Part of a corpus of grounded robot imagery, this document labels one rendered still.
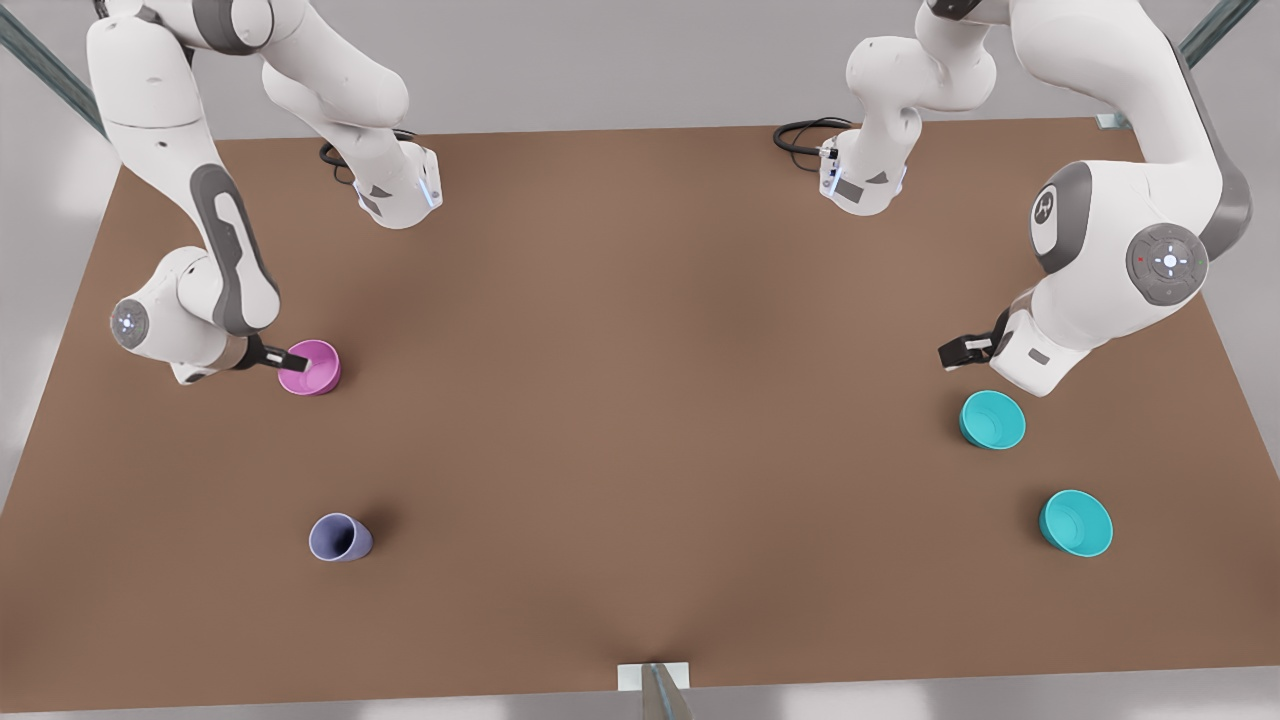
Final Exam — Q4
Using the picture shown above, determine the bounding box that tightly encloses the black cable loop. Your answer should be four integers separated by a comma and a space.
319, 128, 417, 187
773, 117, 856, 175

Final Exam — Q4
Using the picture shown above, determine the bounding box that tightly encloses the pink bowl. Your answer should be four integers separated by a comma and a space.
277, 339, 342, 397

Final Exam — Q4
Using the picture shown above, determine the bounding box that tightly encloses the teal blue bowl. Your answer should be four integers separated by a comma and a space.
959, 390, 1028, 451
1038, 489, 1114, 558

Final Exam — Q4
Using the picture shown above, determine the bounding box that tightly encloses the silver frame post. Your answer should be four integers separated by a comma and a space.
617, 661, 693, 720
1096, 0, 1263, 132
0, 8, 108, 139

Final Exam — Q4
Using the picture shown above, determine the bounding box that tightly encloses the lavender cup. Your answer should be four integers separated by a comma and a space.
308, 513, 375, 563

